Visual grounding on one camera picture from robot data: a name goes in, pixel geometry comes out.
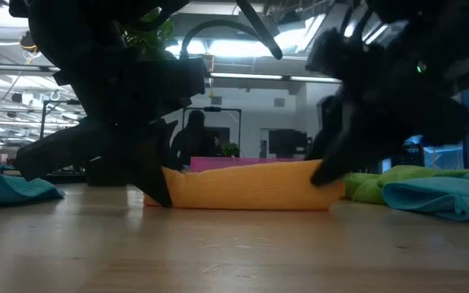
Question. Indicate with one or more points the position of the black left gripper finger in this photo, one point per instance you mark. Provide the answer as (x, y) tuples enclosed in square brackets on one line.
[(153, 163)]

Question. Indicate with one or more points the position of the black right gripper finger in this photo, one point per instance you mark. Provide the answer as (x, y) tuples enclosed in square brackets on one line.
[(344, 158), (328, 122)]

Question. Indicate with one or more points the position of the orange microfiber towel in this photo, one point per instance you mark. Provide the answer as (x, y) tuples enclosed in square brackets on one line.
[(251, 187)]

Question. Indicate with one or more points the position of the blue microfiber towel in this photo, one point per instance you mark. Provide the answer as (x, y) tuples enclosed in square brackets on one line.
[(434, 199)]

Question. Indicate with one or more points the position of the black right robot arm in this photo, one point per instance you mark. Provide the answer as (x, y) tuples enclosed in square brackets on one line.
[(442, 28)]

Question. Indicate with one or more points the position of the green microfiber towel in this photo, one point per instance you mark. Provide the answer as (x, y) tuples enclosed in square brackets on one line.
[(365, 187)]

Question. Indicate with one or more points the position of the pink plastic basket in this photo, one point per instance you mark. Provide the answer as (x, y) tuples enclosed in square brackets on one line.
[(218, 163)]

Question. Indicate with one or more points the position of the crumpled teal microfiber towel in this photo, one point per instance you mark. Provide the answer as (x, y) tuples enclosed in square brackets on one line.
[(6, 189)]

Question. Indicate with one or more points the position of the person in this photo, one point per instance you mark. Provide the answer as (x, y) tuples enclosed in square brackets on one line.
[(194, 142)]

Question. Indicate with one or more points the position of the green plant in black pot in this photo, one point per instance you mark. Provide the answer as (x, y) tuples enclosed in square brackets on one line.
[(153, 38)]

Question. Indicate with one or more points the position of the black crate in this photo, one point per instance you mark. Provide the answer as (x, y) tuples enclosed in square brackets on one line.
[(411, 156)]

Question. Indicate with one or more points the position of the small green potted plant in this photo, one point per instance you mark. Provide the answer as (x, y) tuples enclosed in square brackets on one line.
[(230, 149)]

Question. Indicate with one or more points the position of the ceiling light panel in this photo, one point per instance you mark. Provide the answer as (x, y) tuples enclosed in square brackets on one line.
[(234, 48)]

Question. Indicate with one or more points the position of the black wall screen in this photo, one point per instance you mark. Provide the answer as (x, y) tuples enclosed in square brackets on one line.
[(287, 142)]

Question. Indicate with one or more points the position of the black rig frame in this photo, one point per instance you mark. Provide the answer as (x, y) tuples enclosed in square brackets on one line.
[(212, 109), (61, 102)]

